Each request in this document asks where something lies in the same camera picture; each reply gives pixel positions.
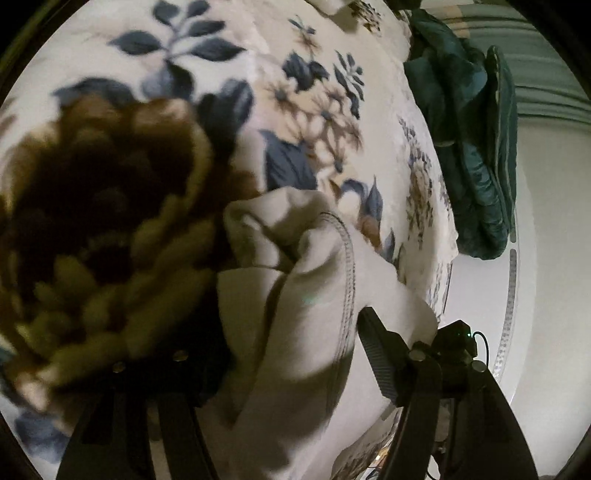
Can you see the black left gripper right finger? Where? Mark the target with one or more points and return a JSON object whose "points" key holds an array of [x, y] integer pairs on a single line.
{"points": [[454, 415]]}

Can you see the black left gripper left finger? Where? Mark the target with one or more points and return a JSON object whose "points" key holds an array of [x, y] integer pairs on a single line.
{"points": [[111, 439]]}

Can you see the beige small garment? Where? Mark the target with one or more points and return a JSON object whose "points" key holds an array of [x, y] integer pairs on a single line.
{"points": [[303, 402]]}

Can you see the dark green quilted jacket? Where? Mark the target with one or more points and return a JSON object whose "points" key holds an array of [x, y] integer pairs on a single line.
{"points": [[468, 99]]}

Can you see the floral fleece blanket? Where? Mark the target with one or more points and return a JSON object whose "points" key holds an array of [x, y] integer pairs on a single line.
{"points": [[129, 134]]}

